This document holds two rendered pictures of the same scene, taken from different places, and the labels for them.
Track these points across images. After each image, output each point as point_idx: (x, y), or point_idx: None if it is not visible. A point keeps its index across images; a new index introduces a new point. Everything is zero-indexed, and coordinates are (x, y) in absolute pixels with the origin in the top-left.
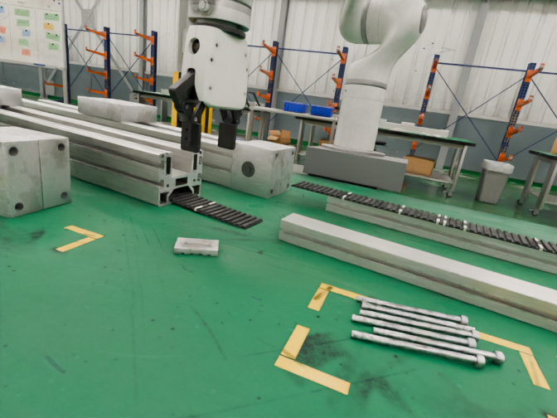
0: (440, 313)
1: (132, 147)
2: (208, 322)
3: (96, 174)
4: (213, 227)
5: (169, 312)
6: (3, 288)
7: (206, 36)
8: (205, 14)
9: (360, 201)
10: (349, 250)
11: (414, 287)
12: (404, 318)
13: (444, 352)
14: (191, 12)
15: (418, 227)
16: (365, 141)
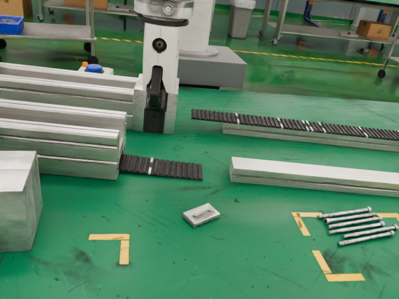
0: (358, 209)
1: (78, 133)
2: (276, 272)
3: None
4: (181, 188)
5: (252, 276)
6: None
7: (173, 38)
8: (167, 15)
9: (252, 123)
10: (285, 178)
11: (330, 193)
12: (350, 222)
13: (379, 236)
14: (148, 11)
15: (293, 134)
16: (203, 43)
